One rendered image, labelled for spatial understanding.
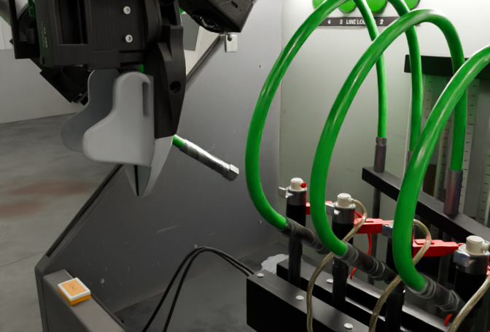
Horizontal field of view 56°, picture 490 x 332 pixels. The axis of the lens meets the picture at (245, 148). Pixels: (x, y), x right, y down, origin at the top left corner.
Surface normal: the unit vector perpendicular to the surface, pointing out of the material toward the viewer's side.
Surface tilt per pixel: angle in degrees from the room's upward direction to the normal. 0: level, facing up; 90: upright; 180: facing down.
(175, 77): 95
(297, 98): 90
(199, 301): 0
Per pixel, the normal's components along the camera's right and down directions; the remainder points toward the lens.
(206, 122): 0.66, 0.19
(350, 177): -0.76, 0.18
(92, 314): 0.00, -0.97
